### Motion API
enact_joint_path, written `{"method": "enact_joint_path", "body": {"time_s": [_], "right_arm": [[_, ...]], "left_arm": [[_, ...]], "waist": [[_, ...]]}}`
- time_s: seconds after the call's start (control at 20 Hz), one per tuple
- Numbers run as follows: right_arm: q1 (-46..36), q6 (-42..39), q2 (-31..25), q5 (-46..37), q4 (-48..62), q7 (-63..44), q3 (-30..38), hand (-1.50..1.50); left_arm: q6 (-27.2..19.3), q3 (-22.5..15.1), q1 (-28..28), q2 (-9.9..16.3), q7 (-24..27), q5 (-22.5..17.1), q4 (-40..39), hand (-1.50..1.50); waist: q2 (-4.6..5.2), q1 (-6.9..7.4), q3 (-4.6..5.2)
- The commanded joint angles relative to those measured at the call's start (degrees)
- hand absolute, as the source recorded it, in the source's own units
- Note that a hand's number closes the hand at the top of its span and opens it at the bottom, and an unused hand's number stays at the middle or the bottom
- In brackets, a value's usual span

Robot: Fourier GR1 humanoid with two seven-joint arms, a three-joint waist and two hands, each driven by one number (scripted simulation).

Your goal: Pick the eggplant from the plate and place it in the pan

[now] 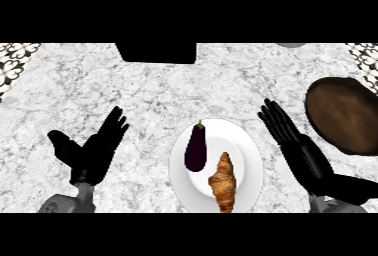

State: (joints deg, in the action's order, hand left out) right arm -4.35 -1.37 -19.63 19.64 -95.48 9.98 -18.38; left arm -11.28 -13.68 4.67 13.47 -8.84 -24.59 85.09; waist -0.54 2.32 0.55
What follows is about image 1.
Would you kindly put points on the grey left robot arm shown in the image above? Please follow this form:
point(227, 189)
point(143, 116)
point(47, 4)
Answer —
point(71, 201)

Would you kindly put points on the grey round object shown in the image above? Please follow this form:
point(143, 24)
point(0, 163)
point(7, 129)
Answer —
point(291, 45)

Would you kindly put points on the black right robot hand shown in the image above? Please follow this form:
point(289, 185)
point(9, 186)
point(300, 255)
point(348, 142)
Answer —
point(307, 160)

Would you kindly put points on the dark brown pan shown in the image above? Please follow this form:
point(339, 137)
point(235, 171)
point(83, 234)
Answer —
point(344, 115)

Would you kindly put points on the white oval plate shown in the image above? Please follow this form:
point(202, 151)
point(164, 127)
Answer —
point(215, 166)

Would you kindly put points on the dark purple eggplant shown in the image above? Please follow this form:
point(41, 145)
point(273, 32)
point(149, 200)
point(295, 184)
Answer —
point(195, 150)

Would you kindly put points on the golden brown croissant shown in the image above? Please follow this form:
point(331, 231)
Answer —
point(223, 183)

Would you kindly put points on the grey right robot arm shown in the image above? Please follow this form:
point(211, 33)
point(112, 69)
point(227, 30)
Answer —
point(332, 204)

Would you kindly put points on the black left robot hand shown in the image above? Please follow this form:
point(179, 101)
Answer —
point(96, 151)

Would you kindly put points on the black and white patterned tile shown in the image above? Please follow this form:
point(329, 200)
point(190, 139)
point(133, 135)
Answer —
point(12, 65)
point(366, 60)

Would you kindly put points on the black box appliance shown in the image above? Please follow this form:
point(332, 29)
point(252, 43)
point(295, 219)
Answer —
point(156, 52)

